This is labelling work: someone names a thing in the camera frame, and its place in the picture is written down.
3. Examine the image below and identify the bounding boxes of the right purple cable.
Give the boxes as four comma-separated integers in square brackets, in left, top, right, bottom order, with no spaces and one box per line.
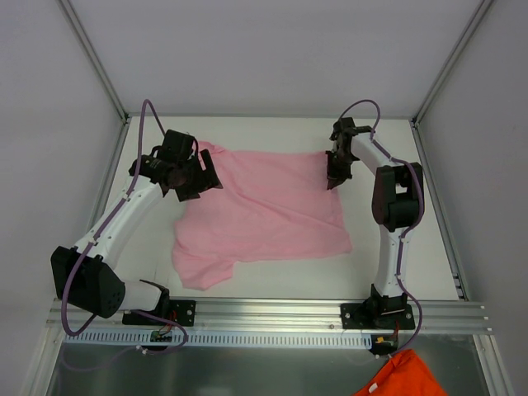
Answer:
[340,99,426,351]

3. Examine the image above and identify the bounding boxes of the purple cable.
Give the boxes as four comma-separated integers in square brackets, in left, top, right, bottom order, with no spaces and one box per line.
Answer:
[60,98,189,356]
[340,99,426,351]

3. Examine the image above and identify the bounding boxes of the orange t shirt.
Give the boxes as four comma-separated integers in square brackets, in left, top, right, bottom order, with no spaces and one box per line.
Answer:
[355,350,447,396]

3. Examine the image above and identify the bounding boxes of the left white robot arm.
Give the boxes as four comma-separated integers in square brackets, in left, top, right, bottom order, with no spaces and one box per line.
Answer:
[50,130,222,327]

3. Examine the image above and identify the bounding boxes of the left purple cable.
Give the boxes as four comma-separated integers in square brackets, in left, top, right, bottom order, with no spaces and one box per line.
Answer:
[60,98,189,356]

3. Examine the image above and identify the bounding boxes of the right aluminium frame post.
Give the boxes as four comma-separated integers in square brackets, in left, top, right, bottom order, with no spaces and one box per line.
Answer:
[411,0,495,125]

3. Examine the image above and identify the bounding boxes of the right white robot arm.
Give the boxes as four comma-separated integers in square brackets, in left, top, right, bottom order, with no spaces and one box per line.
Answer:
[326,117,425,330]

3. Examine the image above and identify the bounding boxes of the slotted cable duct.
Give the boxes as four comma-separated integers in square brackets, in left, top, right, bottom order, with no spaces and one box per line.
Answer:
[64,328,372,350]

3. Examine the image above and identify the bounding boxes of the aluminium frame post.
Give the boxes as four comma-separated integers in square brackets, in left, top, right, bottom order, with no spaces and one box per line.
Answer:
[411,0,495,125]
[55,0,129,124]

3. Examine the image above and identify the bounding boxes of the aluminium mounting rail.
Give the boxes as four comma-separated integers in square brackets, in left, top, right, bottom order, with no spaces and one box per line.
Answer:
[47,295,490,333]

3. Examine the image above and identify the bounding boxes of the left aluminium frame post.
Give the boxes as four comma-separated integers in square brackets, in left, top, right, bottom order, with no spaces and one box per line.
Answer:
[55,0,129,124]

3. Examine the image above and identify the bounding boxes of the pink t shirt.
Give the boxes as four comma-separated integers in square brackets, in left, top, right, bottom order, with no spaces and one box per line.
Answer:
[172,141,352,290]

